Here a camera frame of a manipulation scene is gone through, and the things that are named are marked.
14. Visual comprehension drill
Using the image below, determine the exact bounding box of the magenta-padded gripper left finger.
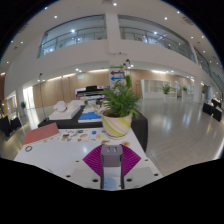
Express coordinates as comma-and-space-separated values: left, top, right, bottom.
64, 144, 104, 190

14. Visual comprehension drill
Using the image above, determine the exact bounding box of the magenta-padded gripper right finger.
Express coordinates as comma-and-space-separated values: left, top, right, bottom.
120, 144, 164, 190

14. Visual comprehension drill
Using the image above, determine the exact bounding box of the grey-purple block charger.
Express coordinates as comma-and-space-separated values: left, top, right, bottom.
100, 144, 124, 168

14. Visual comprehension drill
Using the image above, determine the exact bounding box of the colourful sticker sheet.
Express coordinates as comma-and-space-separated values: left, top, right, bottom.
59, 129, 108, 144

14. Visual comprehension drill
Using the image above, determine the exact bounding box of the black-clothed table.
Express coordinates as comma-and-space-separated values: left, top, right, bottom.
37, 105, 149, 153

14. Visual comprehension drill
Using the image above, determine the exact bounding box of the green plant in striped pot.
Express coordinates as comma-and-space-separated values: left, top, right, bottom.
98, 75, 141, 139

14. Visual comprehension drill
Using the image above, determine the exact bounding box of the blue flat board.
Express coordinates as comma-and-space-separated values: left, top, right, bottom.
78, 111, 103, 124

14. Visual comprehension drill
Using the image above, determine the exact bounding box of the white architectural model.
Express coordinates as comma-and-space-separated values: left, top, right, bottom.
48, 99, 84, 121

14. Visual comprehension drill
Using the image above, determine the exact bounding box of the pink flat sheet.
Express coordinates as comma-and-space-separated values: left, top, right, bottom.
22, 122, 60, 146

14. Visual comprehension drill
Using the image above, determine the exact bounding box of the black piano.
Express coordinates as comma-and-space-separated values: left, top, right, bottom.
75, 85, 110, 100

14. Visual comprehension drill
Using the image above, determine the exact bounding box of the arrow direction sign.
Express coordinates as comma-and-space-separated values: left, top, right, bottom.
109, 64, 126, 84

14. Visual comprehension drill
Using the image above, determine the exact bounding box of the group of black chairs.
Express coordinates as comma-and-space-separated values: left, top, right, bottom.
202, 98, 224, 123
0, 114, 22, 138

